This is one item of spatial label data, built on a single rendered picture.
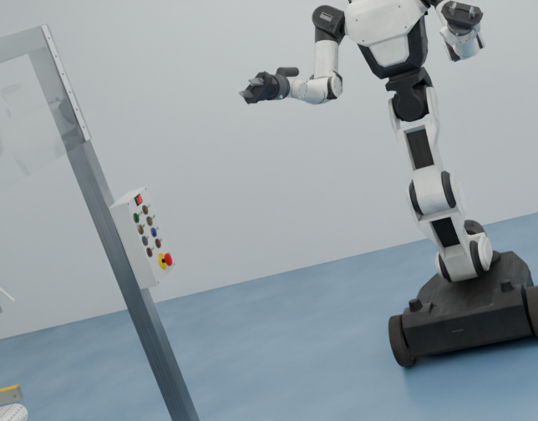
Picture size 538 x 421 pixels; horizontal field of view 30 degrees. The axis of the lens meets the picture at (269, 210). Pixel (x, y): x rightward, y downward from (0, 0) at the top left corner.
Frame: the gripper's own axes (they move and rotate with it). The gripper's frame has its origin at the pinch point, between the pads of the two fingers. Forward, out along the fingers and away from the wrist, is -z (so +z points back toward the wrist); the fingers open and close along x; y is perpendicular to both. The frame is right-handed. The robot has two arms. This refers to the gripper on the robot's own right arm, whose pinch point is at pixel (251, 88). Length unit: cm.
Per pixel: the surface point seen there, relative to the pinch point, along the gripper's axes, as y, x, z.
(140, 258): 33, -34, -57
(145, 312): 44, -47, -55
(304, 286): 15, -133, 169
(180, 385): 64, -60, -46
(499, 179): 39, -32, 218
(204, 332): 6, -169, 123
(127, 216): 23, -27, -60
